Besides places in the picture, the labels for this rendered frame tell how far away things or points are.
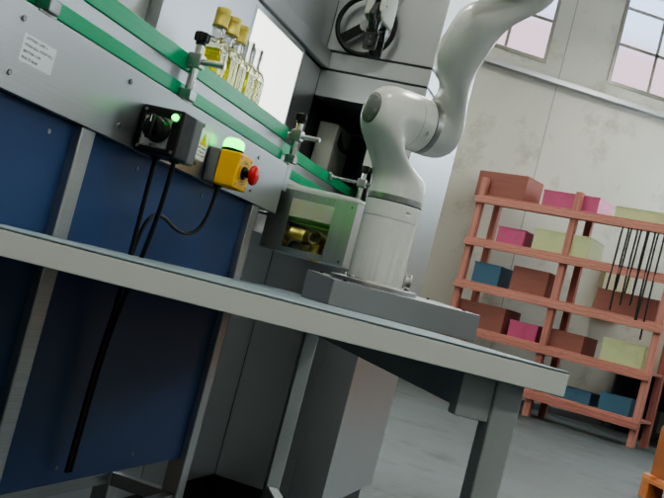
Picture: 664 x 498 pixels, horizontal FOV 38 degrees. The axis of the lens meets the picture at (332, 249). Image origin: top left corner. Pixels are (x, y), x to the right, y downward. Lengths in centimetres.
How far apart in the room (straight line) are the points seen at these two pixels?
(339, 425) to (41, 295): 175
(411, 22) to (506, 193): 874
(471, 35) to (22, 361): 106
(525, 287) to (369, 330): 1038
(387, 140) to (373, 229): 19
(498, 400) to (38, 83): 78
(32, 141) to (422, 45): 198
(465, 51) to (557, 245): 956
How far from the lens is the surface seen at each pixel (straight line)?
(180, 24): 233
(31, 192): 150
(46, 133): 151
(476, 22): 200
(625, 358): 1108
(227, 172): 191
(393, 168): 203
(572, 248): 1145
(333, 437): 316
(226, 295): 123
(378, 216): 203
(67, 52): 148
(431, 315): 199
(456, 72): 202
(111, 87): 159
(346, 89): 328
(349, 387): 314
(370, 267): 202
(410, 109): 202
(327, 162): 336
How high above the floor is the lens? 77
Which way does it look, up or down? 3 degrees up
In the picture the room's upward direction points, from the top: 15 degrees clockwise
